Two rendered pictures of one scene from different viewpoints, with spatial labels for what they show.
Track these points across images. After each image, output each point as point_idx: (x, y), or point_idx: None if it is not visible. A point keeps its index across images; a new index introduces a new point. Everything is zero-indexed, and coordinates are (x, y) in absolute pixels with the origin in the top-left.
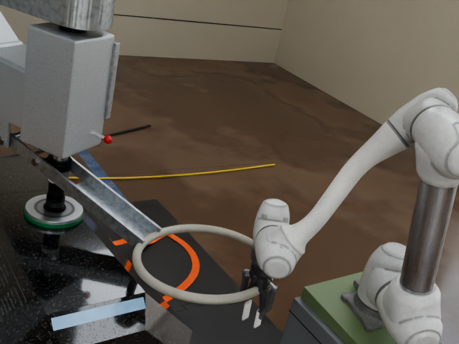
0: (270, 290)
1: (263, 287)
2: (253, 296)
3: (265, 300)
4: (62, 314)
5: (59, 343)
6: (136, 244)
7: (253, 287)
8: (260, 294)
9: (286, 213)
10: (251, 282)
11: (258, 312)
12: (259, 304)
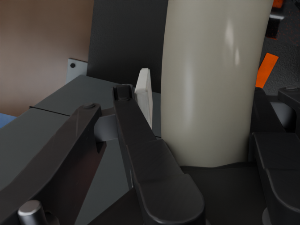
0: (6, 210)
1: (118, 200)
2: (162, 60)
3: (122, 151)
4: None
5: None
6: None
7: (227, 124)
8: (144, 140)
9: None
10: (297, 155)
11: (135, 90)
12: (136, 109)
